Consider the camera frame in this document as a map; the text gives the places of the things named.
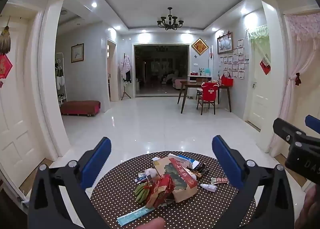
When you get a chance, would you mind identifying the wood framed wall picture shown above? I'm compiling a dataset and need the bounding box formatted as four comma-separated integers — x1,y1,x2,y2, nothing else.
71,44,85,63

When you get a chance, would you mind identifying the person's right hand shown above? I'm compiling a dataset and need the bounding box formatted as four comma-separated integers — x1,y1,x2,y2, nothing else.
294,189,320,229

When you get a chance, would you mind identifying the plain wooden chair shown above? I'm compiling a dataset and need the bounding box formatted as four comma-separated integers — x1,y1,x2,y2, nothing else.
195,77,208,100

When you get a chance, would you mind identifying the white door with handle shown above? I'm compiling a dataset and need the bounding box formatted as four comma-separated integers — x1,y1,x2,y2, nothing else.
246,39,272,129

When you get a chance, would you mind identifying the red diamond wall decoration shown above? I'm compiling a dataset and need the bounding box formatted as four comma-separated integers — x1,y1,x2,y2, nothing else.
191,38,209,56

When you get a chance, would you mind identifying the crumpled red packet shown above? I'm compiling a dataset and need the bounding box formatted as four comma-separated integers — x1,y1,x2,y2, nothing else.
145,176,175,209

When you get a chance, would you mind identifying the white hanging garment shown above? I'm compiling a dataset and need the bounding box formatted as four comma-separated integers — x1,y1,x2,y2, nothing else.
119,55,132,73

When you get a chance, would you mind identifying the white sideboard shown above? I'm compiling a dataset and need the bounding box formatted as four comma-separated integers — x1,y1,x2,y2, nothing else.
187,74,213,82

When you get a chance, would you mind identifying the person's left hand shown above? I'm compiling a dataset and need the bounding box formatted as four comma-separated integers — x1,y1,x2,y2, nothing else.
139,217,166,229

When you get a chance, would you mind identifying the red gift bag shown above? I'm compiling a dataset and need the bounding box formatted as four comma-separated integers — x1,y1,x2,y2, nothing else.
220,71,234,87

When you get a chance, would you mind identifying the black chandelier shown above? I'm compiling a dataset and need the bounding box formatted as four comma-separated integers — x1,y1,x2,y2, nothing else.
157,7,185,30

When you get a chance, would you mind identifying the white clothes rack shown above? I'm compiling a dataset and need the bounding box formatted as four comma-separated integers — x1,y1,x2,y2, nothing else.
55,52,68,105

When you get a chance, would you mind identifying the red hanging door decoration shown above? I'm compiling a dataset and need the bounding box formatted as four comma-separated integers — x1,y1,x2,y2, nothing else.
259,59,271,75

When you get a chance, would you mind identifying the pink lace curtain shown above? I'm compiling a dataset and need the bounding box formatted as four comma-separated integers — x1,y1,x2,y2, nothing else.
271,14,320,159

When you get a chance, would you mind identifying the dark framed wall picture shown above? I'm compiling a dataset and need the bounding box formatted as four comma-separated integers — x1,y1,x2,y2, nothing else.
217,32,233,55

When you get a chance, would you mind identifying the wooden dining table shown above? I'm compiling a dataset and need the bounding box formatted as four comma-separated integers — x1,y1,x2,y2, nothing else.
177,80,232,114

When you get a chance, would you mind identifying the brown tassel ornament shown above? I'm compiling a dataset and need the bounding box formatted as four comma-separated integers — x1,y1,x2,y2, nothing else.
0,16,12,54

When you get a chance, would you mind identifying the glass sliding door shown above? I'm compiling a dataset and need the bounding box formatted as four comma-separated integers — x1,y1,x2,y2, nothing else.
133,43,189,98

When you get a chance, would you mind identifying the group of wall certificates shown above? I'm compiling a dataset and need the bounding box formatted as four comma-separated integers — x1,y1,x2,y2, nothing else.
219,39,250,79

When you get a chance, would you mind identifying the green banana bunch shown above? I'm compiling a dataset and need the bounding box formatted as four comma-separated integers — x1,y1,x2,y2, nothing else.
134,181,152,204

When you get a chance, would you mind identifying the white panelled door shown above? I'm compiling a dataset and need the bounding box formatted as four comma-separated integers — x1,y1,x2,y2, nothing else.
0,6,45,194

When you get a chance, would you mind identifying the green door valance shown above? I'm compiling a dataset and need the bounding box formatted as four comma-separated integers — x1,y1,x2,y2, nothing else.
246,25,271,42

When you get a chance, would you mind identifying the wooden coat stand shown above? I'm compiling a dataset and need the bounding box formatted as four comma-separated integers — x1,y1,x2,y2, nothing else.
120,54,132,100

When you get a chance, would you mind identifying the chair with red cover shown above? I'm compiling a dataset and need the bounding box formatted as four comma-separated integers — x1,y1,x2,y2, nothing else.
196,82,220,116

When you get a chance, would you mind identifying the red upholstered bench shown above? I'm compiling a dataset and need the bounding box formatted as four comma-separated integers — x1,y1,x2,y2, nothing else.
60,100,101,117

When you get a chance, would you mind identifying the brown polka-dot tablecloth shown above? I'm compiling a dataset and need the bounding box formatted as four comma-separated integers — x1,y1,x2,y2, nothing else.
90,151,257,229

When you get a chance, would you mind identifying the small white dropper bottle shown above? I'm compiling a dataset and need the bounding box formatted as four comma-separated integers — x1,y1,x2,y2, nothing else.
199,183,218,192

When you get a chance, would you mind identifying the blue and white flat box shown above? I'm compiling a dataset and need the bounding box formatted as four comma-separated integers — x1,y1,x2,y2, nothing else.
168,153,199,169

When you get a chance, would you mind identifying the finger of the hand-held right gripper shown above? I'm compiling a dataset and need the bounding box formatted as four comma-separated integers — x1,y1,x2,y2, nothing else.
305,115,320,135
273,118,307,145

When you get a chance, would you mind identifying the black snack wrapper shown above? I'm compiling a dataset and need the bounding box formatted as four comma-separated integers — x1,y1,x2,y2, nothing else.
192,164,209,178

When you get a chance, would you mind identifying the red square door decoration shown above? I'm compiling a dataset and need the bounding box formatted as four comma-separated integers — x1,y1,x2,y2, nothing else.
0,54,13,79

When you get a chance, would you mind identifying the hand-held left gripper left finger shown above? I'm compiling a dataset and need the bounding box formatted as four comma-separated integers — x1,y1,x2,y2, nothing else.
27,136,112,229

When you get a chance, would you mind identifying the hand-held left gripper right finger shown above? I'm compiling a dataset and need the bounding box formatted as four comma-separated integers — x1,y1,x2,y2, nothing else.
211,135,297,229

